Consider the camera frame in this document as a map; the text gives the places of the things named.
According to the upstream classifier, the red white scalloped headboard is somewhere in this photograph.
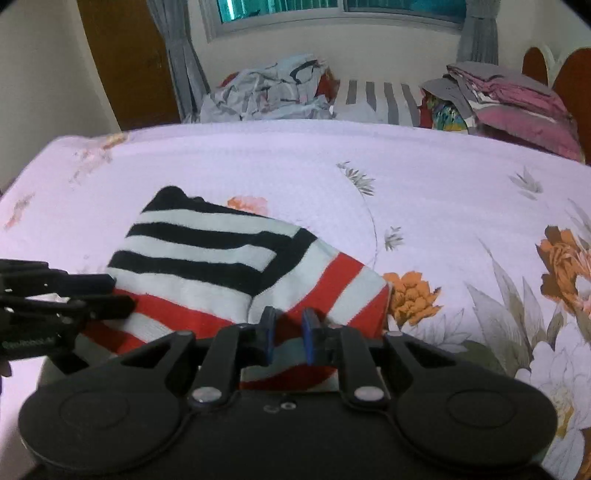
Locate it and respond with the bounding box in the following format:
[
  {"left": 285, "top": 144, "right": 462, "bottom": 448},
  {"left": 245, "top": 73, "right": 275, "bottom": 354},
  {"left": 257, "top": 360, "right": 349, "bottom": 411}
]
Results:
[{"left": 522, "top": 45, "right": 591, "bottom": 166}]

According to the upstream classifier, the pink floral bed sheet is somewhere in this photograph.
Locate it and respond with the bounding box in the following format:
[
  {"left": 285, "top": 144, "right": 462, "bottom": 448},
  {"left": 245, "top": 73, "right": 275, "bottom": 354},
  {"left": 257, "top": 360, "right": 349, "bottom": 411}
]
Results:
[{"left": 1, "top": 121, "right": 590, "bottom": 479}]

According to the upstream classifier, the light blue crumpled clothes pile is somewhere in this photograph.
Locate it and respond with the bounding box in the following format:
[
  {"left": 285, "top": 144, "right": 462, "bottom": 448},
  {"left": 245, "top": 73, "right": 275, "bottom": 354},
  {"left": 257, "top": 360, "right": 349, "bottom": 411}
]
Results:
[{"left": 198, "top": 54, "right": 334, "bottom": 123}]

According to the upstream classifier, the brown wooden door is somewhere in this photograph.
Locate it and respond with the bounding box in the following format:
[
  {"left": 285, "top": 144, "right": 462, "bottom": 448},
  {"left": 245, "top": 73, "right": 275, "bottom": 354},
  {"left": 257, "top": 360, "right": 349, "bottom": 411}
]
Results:
[{"left": 77, "top": 0, "right": 179, "bottom": 130}]

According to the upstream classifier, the teal glass window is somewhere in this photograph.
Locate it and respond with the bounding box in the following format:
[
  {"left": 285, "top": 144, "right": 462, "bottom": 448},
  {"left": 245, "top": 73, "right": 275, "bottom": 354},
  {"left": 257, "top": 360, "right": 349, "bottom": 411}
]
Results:
[{"left": 199, "top": 0, "right": 467, "bottom": 40}]

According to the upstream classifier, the grey curtain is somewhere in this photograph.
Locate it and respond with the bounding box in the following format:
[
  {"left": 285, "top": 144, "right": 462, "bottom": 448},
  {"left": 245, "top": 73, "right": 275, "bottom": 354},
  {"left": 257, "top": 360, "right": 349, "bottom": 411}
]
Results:
[
  {"left": 146, "top": 0, "right": 211, "bottom": 121},
  {"left": 457, "top": 0, "right": 501, "bottom": 65}
]

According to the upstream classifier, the striped black white red sweater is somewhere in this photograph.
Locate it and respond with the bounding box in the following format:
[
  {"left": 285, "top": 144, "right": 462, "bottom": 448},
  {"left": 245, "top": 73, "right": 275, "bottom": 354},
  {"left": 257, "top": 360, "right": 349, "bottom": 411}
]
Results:
[{"left": 75, "top": 187, "right": 390, "bottom": 391}]

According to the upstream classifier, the grey curtain right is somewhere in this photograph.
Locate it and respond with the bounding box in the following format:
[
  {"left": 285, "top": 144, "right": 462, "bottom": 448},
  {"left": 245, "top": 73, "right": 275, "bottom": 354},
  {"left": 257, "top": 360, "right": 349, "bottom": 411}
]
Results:
[{"left": 457, "top": 0, "right": 501, "bottom": 65}]

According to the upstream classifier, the pink grey folded bedding stack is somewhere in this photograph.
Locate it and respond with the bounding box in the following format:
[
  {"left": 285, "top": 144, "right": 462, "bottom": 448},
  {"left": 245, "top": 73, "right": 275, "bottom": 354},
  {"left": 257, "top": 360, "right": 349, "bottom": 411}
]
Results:
[{"left": 421, "top": 61, "right": 584, "bottom": 163}]

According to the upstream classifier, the grey curtain left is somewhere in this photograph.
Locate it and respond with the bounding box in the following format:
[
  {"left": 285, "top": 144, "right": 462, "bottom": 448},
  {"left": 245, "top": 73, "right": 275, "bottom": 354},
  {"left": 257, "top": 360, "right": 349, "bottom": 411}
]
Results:
[{"left": 146, "top": 0, "right": 211, "bottom": 121}]

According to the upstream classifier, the grey striped white pillow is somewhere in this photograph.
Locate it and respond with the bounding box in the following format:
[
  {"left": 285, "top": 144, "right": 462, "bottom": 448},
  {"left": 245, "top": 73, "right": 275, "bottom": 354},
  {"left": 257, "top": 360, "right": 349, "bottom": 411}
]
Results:
[{"left": 332, "top": 79, "right": 423, "bottom": 127}]

